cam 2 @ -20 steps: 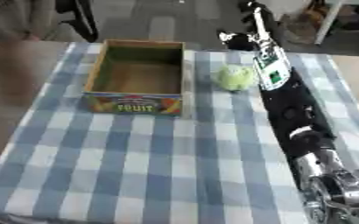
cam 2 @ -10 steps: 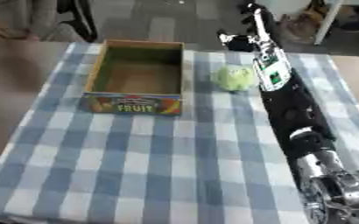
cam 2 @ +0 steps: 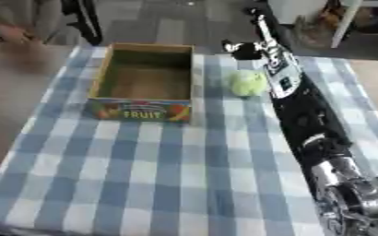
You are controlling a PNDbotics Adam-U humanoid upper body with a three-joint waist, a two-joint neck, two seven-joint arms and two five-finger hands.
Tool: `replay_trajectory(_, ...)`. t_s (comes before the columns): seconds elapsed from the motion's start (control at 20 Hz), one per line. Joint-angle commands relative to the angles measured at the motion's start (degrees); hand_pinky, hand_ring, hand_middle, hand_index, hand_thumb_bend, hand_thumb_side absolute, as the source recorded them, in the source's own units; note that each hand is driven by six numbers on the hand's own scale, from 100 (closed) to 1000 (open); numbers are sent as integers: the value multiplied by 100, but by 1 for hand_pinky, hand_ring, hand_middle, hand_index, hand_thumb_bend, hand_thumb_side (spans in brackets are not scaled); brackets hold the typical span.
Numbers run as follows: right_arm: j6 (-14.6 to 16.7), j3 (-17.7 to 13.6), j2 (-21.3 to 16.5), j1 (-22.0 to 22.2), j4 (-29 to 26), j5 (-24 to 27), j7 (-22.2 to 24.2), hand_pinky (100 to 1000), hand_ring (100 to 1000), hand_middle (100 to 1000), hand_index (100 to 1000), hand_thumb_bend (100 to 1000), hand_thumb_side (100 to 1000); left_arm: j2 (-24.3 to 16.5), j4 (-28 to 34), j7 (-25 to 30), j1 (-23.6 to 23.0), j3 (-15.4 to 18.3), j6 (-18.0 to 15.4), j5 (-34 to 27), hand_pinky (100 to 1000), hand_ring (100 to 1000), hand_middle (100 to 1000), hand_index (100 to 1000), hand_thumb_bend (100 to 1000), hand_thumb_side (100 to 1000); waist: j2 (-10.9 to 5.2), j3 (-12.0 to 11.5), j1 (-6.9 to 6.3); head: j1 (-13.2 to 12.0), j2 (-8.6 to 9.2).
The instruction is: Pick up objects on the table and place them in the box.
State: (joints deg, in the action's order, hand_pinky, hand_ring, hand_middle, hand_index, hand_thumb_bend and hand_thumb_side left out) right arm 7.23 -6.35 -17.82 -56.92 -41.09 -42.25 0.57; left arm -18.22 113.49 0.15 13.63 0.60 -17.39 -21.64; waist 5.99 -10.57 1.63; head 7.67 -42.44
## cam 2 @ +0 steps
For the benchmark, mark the brown bag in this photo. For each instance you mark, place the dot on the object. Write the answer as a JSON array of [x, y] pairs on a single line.
[[311, 30]]

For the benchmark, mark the person's hand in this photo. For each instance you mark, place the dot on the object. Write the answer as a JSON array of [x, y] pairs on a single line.
[[13, 33]]

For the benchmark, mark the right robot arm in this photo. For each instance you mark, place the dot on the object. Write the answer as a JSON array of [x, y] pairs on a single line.
[[310, 120]]

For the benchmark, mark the white table leg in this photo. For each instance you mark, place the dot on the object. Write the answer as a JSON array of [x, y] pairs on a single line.
[[345, 24]]

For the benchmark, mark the person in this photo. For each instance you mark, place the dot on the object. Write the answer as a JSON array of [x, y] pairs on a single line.
[[20, 12]]

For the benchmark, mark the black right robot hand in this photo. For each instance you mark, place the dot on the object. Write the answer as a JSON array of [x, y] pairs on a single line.
[[247, 50]]

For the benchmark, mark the tan cardboard box, green inside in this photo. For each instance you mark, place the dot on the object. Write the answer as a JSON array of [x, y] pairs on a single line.
[[144, 107]]

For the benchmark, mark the black chair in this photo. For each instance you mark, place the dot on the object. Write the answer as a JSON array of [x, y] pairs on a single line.
[[84, 18]]

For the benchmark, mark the light green toy fruit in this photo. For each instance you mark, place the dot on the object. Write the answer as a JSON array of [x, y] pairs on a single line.
[[247, 83]]

